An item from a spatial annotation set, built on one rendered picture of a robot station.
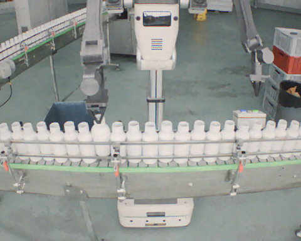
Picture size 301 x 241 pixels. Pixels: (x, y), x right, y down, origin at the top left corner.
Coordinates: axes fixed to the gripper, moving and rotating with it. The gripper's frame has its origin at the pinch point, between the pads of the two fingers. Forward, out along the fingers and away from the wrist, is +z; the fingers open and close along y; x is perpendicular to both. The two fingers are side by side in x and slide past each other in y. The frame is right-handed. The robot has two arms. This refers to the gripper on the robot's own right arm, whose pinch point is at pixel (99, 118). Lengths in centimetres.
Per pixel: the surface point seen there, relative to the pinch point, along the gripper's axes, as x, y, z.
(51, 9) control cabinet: -234, -617, 44
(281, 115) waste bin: 156, -134, 82
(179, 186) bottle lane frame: 29.3, 5.0, 29.4
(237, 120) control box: 55, -13, 10
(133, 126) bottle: 11.9, 1.2, 2.5
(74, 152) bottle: -11.0, 2.1, 13.5
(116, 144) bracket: 6.2, 4.9, 7.3
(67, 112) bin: -31, -57, 30
